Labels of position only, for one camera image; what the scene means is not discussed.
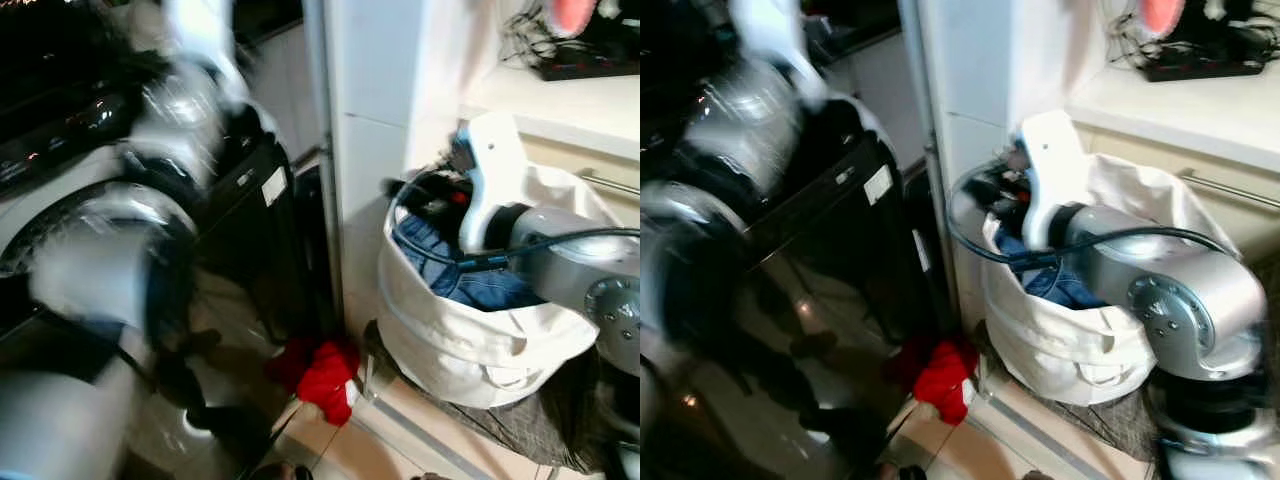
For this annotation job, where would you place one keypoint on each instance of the black washing machine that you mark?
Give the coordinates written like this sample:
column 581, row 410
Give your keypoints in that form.
column 850, row 260
column 250, row 240

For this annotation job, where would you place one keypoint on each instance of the red cloth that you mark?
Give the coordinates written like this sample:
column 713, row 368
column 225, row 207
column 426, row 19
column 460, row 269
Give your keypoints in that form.
column 945, row 380
column 325, row 380

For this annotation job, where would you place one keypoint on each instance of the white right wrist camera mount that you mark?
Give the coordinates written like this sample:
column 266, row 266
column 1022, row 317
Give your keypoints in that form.
column 495, row 170
column 1050, row 170

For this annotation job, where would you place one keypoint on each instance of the blue denim jeans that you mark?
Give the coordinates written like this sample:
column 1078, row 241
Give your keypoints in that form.
column 1070, row 285
column 490, row 290

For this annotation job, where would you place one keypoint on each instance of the white counter cabinet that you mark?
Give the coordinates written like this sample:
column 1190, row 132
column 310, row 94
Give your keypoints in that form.
column 380, row 80
column 970, row 80

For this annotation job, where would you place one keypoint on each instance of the white fabric laundry bag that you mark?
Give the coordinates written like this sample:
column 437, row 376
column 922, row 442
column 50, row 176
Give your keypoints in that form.
column 1060, row 350
column 470, row 350

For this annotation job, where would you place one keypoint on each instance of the white sticker label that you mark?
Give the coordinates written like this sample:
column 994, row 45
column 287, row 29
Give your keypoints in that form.
column 878, row 184
column 273, row 186

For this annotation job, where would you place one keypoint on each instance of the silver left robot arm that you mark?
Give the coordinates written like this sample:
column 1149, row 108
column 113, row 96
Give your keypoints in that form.
column 80, row 280
column 745, row 120

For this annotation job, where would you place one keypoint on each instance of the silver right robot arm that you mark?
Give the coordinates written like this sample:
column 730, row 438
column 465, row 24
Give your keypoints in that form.
column 1190, row 290
column 580, row 262

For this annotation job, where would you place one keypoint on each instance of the pink round object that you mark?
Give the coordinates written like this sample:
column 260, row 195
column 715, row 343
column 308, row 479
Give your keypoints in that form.
column 1162, row 12
column 572, row 12

